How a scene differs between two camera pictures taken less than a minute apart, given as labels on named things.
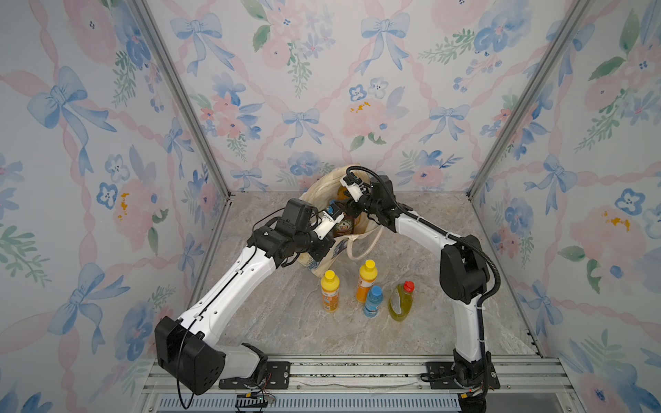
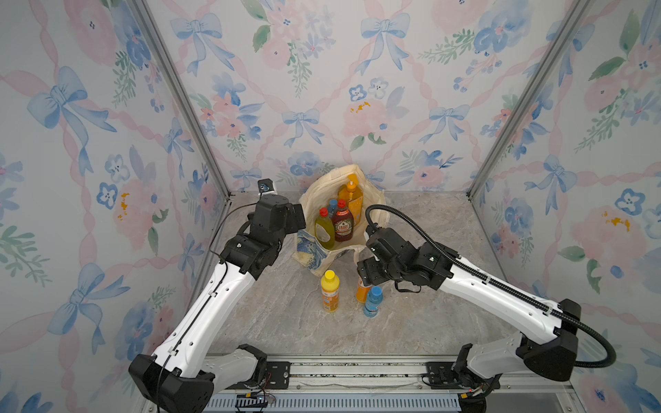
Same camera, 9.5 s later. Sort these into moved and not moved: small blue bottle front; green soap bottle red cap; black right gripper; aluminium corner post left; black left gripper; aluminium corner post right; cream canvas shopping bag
Moved: green soap bottle red cap; cream canvas shopping bag; black right gripper; black left gripper
Not moved: aluminium corner post right; aluminium corner post left; small blue bottle front
